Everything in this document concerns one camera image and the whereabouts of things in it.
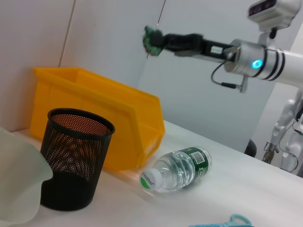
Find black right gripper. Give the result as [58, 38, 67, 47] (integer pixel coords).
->
[151, 31, 232, 63]

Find yellow plastic bin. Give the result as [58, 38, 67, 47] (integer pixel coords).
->
[29, 66, 166, 172]

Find black round background object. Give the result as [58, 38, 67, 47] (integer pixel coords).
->
[244, 139, 258, 157]

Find blue scissors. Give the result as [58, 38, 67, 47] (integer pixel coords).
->
[188, 213, 254, 227]

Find green plastic wrapper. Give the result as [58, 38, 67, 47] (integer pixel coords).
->
[142, 26, 164, 57]

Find white black humanoid robot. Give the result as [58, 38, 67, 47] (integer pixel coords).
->
[262, 89, 303, 178]

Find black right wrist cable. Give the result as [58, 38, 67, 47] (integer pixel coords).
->
[211, 60, 249, 94]

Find green wavy glass fruit plate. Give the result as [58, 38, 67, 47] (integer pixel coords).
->
[0, 126, 54, 227]

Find black mesh pen holder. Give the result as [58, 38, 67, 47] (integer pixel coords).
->
[39, 107, 116, 212]

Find clear green-label water bottle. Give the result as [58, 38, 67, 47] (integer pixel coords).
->
[139, 146, 213, 193]

